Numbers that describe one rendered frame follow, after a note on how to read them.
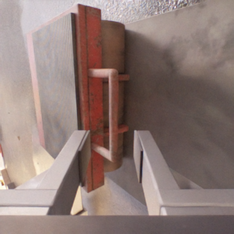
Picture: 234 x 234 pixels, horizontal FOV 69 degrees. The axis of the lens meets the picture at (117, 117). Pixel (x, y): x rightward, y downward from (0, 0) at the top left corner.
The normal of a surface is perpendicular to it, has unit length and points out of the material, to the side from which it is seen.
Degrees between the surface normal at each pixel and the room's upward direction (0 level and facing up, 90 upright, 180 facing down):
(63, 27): 0
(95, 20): 90
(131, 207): 0
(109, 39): 70
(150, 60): 0
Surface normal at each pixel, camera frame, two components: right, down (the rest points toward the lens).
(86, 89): 0.65, 0.21
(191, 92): -0.76, 0.18
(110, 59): 0.35, 0.26
